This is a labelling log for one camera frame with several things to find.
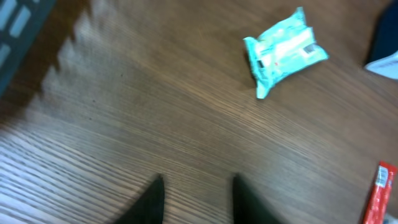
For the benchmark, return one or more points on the red stick snack packet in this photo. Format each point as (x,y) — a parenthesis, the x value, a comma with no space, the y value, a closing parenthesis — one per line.
(380,194)

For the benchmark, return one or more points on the dark grey plastic basket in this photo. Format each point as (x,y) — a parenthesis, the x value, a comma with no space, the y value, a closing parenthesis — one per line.
(21,21)

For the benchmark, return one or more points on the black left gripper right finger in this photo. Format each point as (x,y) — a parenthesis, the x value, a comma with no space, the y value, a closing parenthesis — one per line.
(247,207)

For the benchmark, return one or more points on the white blue barcode scanner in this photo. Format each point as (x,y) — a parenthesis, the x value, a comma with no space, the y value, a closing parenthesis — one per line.
(382,57)

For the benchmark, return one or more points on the teal white wipes packet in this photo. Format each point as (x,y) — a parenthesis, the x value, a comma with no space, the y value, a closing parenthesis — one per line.
(287,47)

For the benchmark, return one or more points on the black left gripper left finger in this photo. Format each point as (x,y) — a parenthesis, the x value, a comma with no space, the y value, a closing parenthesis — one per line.
(149,207)

